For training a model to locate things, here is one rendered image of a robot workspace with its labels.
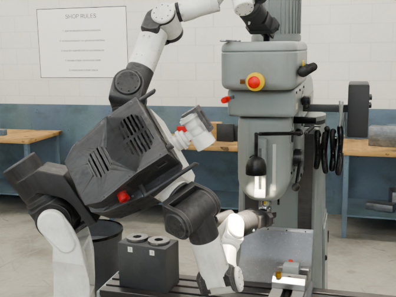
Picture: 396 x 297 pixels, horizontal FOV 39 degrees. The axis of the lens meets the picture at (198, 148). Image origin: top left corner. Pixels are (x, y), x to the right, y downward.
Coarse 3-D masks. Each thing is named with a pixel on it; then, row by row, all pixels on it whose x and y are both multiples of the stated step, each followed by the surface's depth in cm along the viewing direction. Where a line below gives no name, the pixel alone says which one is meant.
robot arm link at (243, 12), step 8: (232, 0) 180; (240, 0) 177; (248, 0) 177; (256, 0) 185; (264, 0) 184; (240, 8) 179; (248, 8) 179; (256, 8) 184; (240, 16) 188; (248, 16) 186
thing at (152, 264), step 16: (128, 240) 226; (144, 240) 226; (160, 240) 227; (176, 240) 227; (128, 256) 225; (144, 256) 222; (160, 256) 219; (176, 256) 227; (128, 272) 226; (144, 272) 223; (160, 272) 220; (176, 272) 228; (144, 288) 225; (160, 288) 221
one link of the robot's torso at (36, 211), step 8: (48, 200) 167; (56, 200) 167; (64, 200) 169; (32, 208) 167; (40, 208) 166; (48, 208) 167; (56, 208) 167; (64, 208) 167; (72, 208) 171; (32, 216) 168; (72, 216) 169; (80, 216) 173; (72, 224) 169; (40, 232) 168
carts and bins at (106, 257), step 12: (96, 228) 414; (108, 228) 412; (120, 228) 401; (96, 240) 369; (108, 240) 375; (120, 240) 389; (96, 252) 372; (108, 252) 377; (96, 264) 374; (108, 264) 379; (96, 276) 376; (108, 276) 381; (96, 288) 378
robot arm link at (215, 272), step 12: (216, 240) 162; (204, 252) 162; (216, 252) 162; (204, 264) 163; (216, 264) 163; (228, 264) 169; (204, 276) 166; (216, 276) 164; (228, 276) 165; (240, 276) 173; (204, 288) 168; (216, 288) 167; (240, 288) 170
